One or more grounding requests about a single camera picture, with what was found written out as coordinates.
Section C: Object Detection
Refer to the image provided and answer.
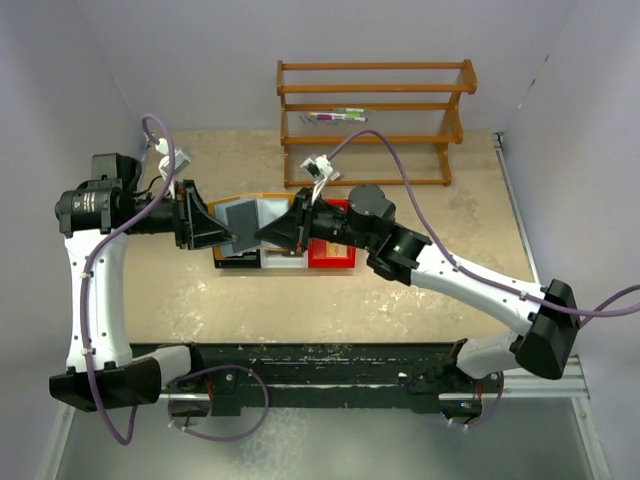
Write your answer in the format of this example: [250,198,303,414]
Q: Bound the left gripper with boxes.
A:
[129,179,239,249]

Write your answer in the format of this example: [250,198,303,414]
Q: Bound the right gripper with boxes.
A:
[256,186,376,253]

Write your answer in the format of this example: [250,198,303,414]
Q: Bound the black card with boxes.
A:
[226,200,260,254]

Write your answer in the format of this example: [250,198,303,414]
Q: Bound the orange leather card holder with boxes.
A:
[208,193,293,257]

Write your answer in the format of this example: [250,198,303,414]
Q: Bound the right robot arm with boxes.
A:
[256,184,579,391]

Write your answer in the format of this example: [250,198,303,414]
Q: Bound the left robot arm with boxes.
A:
[49,153,237,412]

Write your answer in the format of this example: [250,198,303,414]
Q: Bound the orange card in bin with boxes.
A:
[325,242,349,259]

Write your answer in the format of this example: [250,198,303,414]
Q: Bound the white plastic bin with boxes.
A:
[260,248,308,269]

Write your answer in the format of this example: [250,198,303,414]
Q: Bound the red plastic bin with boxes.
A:
[305,198,358,270]

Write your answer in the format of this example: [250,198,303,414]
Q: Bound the black plastic bin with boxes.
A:
[213,246,261,269]

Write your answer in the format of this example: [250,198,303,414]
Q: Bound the markers on shelf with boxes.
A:
[299,107,375,125]

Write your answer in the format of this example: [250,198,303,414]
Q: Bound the wooden shelf rack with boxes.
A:
[276,59,478,188]

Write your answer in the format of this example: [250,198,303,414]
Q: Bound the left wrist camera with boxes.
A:
[155,138,193,180]

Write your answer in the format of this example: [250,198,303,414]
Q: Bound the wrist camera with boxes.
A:
[155,138,193,180]
[300,155,341,185]

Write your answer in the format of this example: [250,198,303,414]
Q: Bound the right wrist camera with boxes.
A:
[300,155,341,185]

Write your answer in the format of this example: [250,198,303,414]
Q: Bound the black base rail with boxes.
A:
[162,343,502,416]

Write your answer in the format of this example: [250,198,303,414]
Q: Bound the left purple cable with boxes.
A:
[79,113,177,446]

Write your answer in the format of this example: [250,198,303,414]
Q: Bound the purple cable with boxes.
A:
[327,129,640,319]
[79,113,177,446]

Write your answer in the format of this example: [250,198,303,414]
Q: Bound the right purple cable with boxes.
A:
[327,129,640,319]

